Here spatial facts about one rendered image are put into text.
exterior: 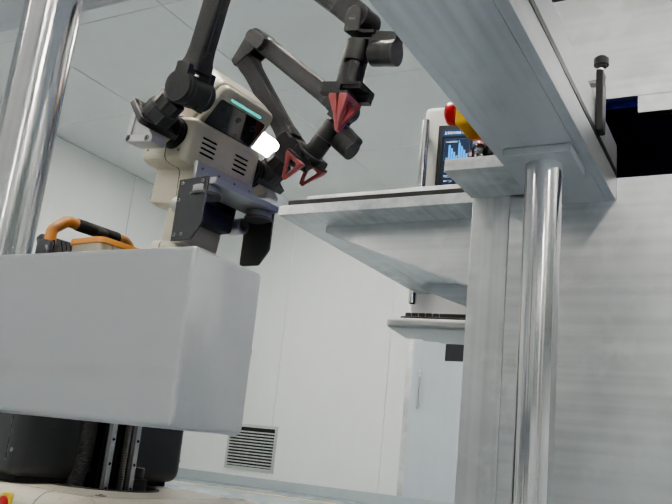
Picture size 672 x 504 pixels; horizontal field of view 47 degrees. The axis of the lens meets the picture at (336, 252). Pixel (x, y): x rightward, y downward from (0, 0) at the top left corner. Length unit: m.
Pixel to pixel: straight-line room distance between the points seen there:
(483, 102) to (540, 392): 0.36
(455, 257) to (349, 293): 6.44
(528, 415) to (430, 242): 0.54
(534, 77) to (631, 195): 0.43
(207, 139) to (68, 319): 1.52
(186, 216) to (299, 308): 6.20
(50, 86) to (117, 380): 0.31
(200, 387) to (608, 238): 0.85
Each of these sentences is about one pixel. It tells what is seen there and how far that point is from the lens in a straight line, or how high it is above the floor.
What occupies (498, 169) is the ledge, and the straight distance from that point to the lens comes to 1.20.
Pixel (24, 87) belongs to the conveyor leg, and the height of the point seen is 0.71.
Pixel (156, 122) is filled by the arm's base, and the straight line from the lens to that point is 1.98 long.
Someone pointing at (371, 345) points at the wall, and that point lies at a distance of 7.62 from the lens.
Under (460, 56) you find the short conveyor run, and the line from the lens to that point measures 0.86.
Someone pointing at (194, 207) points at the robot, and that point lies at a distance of 1.93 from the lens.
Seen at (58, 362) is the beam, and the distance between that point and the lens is 0.59.
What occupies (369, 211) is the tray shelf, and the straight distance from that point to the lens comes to 1.44.
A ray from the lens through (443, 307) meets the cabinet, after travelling 2.39.
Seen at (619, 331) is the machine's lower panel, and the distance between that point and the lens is 1.22.
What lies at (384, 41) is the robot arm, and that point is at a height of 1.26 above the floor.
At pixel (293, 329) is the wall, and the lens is 8.09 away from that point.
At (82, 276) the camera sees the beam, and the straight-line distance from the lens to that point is 0.59.
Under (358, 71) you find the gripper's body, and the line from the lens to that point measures 1.68.
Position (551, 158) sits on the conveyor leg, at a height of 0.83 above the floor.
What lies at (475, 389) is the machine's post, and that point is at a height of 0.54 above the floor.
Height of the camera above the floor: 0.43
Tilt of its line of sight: 14 degrees up
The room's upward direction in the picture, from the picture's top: 6 degrees clockwise
